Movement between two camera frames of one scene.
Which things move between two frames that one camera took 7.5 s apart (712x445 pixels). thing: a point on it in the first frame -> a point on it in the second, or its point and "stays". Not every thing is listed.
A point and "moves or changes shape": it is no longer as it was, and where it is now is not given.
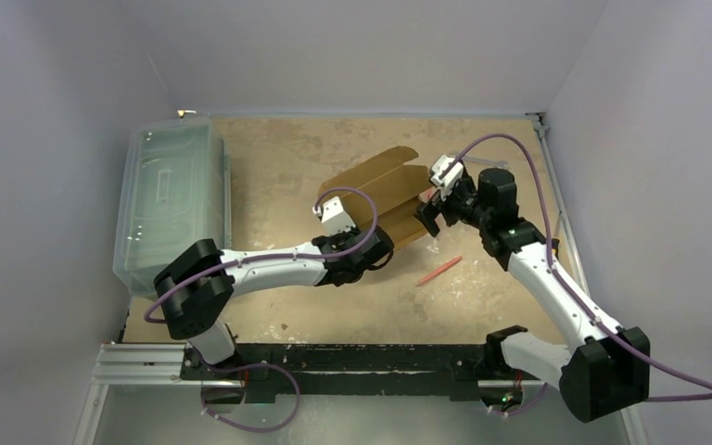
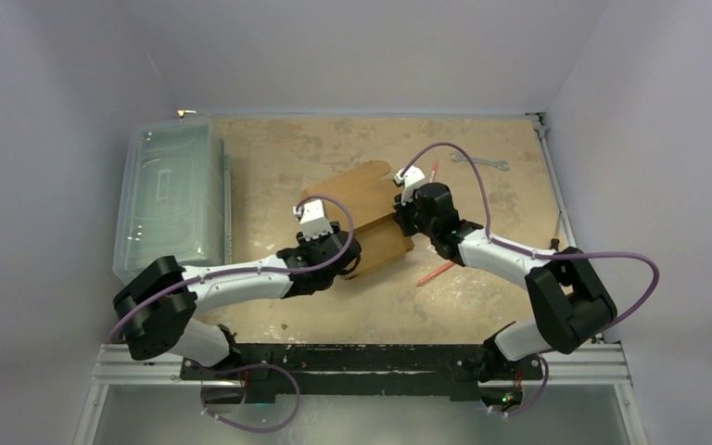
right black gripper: [443, 208] -> [404, 210]
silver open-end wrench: [474, 159] stays
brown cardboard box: [396, 187] moves or changes shape
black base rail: [268, 370] stays
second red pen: [438, 270] stays
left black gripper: [355, 232] -> [335, 226]
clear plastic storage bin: [176, 195] stays
